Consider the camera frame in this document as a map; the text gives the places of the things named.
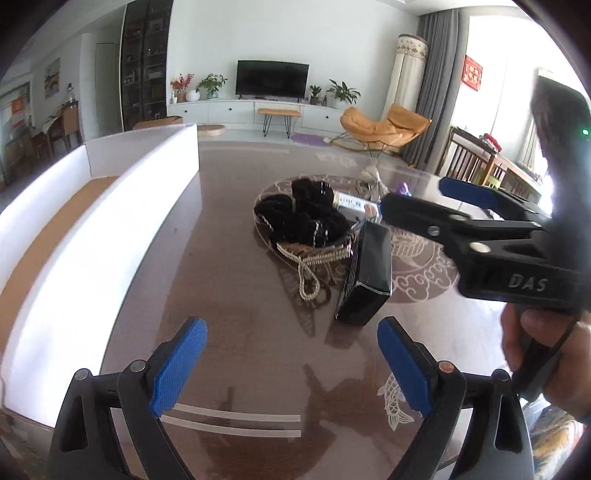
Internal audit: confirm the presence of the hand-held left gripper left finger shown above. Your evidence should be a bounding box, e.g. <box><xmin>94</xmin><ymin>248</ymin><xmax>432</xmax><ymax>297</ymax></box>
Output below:
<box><xmin>48</xmin><ymin>318</ymin><xmax>208</xmax><ymax>480</ymax></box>

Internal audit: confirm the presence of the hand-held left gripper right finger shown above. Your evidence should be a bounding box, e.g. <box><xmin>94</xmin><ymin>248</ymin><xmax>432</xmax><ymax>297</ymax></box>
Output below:
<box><xmin>377</xmin><ymin>316</ymin><xmax>539</xmax><ymax>480</ymax></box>

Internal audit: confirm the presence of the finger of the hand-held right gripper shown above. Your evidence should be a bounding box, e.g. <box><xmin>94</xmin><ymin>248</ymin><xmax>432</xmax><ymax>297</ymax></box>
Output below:
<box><xmin>379</xmin><ymin>191</ymin><xmax>544</xmax><ymax>246</ymax></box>
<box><xmin>438</xmin><ymin>176</ymin><xmax>555</xmax><ymax>223</ymax></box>

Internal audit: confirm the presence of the silver rhinestone bow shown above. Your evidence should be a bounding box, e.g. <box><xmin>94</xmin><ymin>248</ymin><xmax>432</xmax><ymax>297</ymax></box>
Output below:
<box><xmin>358</xmin><ymin>164</ymin><xmax>387</xmax><ymax>201</ymax></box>

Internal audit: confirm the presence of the black rectangular box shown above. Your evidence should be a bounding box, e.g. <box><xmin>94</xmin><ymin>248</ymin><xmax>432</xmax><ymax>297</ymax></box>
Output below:
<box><xmin>333</xmin><ymin>220</ymin><xmax>393</xmax><ymax>326</ymax></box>

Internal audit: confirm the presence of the blue and white carton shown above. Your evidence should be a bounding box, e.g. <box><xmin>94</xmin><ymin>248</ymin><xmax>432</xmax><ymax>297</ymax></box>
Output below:
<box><xmin>333</xmin><ymin>193</ymin><xmax>384</xmax><ymax>217</ymax></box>

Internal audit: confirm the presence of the black sequined scrunchie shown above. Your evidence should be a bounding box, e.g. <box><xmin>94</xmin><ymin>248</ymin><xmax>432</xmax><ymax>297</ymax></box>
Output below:
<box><xmin>253</xmin><ymin>179</ymin><xmax>354</xmax><ymax>246</ymax></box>

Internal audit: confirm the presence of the white cardboard storage box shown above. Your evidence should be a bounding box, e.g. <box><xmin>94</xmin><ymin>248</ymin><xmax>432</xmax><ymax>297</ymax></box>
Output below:
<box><xmin>0</xmin><ymin>124</ymin><xmax>199</xmax><ymax>428</ymax></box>

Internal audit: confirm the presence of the brown patterned glass desktop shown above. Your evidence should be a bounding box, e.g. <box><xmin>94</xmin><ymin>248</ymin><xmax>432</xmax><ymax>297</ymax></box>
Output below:
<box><xmin>0</xmin><ymin>138</ymin><xmax>578</xmax><ymax>480</ymax></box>

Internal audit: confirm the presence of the person's right hand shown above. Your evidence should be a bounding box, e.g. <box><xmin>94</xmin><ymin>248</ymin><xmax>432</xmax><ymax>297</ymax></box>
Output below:
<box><xmin>501</xmin><ymin>302</ymin><xmax>591</xmax><ymax>422</ymax></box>

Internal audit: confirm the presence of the dark wooden chair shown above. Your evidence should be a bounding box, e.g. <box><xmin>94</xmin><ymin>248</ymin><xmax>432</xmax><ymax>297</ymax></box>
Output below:
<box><xmin>441</xmin><ymin>127</ymin><xmax>509</xmax><ymax>188</ymax></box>

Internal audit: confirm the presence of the white paper strip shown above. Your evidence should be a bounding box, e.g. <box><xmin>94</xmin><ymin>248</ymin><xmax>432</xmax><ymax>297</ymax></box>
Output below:
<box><xmin>161</xmin><ymin>415</ymin><xmax>302</xmax><ymax>438</ymax></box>
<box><xmin>173</xmin><ymin>402</ymin><xmax>302</xmax><ymax>423</ymax></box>

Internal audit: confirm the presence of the orange lounge chair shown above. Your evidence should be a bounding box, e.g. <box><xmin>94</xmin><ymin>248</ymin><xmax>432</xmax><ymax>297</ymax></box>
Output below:
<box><xmin>330</xmin><ymin>104</ymin><xmax>432</xmax><ymax>155</ymax></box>

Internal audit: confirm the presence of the red window decoration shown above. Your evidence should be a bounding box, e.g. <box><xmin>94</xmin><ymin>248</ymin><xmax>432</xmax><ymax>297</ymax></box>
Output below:
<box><xmin>464</xmin><ymin>55</ymin><xmax>483</xmax><ymax>92</ymax></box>

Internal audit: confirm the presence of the grey curtain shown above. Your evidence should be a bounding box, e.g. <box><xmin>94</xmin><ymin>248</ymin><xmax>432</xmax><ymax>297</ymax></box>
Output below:
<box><xmin>406</xmin><ymin>9</ymin><xmax>469</xmax><ymax>169</ymax></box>

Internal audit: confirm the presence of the covered standing air conditioner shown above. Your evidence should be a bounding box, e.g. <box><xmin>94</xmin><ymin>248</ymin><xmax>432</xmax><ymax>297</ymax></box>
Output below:
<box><xmin>383</xmin><ymin>33</ymin><xmax>429</xmax><ymax>123</ymax></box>

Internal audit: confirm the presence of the large leafy potted plant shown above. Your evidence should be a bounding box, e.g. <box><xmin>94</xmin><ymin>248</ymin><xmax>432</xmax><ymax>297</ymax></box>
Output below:
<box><xmin>325</xmin><ymin>79</ymin><xmax>361</xmax><ymax>109</ymax></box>

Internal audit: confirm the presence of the patterned yellow cloth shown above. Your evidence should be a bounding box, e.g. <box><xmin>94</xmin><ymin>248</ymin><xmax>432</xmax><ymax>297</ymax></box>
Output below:
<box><xmin>526</xmin><ymin>406</ymin><xmax>587</xmax><ymax>467</ymax></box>

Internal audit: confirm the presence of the wooden bench with hairpin legs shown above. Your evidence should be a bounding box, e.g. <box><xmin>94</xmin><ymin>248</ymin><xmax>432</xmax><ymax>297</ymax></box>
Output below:
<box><xmin>257</xmin><ymin>108</ymin><xmax>302</xmax><ymax>138</ymax></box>

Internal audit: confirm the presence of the black flat television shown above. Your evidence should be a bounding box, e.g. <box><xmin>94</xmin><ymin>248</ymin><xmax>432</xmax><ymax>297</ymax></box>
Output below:
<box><xmin>235</xmin><ymin>60</ymin><xmax>309</xmax><ymax>100</ymax></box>

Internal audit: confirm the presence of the white television cabinet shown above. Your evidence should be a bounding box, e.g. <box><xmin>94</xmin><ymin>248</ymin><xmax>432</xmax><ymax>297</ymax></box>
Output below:
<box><xmin>167</xmin><ymin>98</ymin><xmax>352</xmax><ymax>134</ymax></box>

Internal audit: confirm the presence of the green potted plant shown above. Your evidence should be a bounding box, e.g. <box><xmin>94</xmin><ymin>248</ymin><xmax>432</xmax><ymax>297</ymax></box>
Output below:
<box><xmin>196</xmin><ymin>73</ymin><xmax>228</xmax><ymax>100</ymax></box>

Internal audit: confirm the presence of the brown cardboard box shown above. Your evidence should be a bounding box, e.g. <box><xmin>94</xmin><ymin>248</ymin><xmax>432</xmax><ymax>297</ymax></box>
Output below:
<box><xmin>133</xmin><ymin>115</ymin><xmax>184</xmax><ymax>131</ymax></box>

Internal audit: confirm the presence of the red flower arrangement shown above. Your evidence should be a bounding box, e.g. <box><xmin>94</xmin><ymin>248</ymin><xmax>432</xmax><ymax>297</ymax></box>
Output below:
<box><xmin>170</xmin><ymin>74</ymin><xmax>195</xmax><ymax>103</ymax></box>

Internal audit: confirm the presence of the dark glass display cabinet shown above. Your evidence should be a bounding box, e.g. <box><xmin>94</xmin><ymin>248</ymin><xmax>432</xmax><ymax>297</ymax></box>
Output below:
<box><xmin>121</xmin><ymin>0</ymin><xmax>174</xmax><ymax>132</ymax></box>

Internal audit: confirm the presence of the framed wall painting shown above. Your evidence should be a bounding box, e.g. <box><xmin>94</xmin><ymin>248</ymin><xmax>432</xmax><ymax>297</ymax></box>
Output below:
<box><xmin>45</xmin><ymin>58</ymin><xmax>62</xmax><ymax>97</ymax></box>

